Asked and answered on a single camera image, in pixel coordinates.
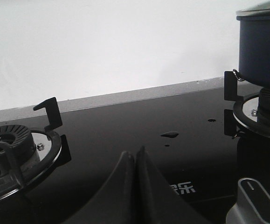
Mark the glass pot lid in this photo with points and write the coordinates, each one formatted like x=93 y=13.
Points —
x=262 y=9

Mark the black glass gas stove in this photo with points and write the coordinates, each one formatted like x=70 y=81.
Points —
x=192 y=138

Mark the right black pot support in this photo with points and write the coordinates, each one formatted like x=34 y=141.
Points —
x=245 y=109

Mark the left black pot support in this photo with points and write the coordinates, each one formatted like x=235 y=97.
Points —
x=51 y=151

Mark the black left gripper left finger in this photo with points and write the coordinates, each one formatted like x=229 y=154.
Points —
x=112 y=204

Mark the black pot support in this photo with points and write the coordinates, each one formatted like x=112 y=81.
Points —
x=245 y=109
x=51 y=151

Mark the dark blue cooking pot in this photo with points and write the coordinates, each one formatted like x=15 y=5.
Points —
x=254 y=48

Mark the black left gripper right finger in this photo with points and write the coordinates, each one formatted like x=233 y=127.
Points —
x=158 y=203

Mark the grey stove control knob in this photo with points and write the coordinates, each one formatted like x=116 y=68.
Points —
x=252 y=205

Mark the left black gas burner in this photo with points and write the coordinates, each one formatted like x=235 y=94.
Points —
x=16 y=142

